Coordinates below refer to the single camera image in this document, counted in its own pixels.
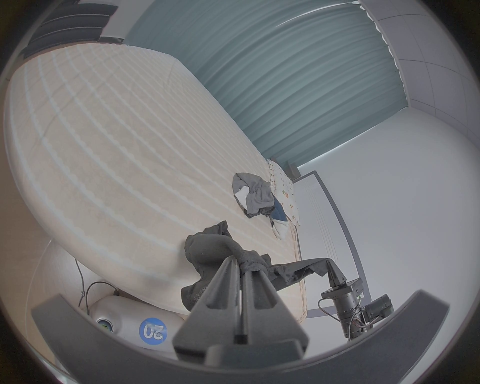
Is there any bed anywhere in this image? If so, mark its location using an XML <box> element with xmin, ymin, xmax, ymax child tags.
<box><xmin>3</xmin><ymin>43</ymin><xmax>372</xmax><ymax>321</ymax></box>

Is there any blue-green curtain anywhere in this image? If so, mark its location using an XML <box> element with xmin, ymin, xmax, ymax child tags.
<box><xmin>124</xmin><ymin>0</ymin><xmax>409</xmax><ymax>169</ymax></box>

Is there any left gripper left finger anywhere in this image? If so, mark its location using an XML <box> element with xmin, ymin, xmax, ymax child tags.
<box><xmin>173</xmin><ymin>256</ymin><xmax>242</xmax><ymax>365</ymax></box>

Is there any black cable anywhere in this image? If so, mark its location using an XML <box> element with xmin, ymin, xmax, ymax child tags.
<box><xmin>74</xmin><ymin>259</ymin><xmax>121</xmax><ymax>314</ymax></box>
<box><xmin>318</xmin><ymin>297</ymin><xmax>343</xmax><ymax>321</ymax></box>

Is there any black T-shirt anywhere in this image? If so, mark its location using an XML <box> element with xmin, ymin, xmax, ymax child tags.
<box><xmin>181</xmin><ymin>220</ymin><xmax>336</xmax><ymax>313</ymax></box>

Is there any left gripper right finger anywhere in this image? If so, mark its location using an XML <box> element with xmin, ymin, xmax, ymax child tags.
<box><xmin>242</xmin><ymin>270</ymin><xmax>310</xmax><ymax>365</ymax></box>

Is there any pile of clothes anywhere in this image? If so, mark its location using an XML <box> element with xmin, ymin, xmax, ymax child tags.
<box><xmin>232</xmin><ymin>172</ymin><xmax>291</xmax><ymax>241</ymax></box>

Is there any white printed pillow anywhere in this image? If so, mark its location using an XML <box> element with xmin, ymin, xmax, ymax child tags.
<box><xmin>267</xmin><ymin>159</ymin><xmax>302</xmax><ymax>227</ymax></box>

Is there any black chest of drawers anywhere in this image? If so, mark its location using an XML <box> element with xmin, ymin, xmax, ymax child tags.
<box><xmin>22</xmin><ymin>0</ymin><xmax>119</xmax><ymax>61</ymax></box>

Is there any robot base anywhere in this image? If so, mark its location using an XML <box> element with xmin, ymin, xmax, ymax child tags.
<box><xmin>88</xmin><ymin>295</ymin><xmax>188</xmax><ymax>351</ymax></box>

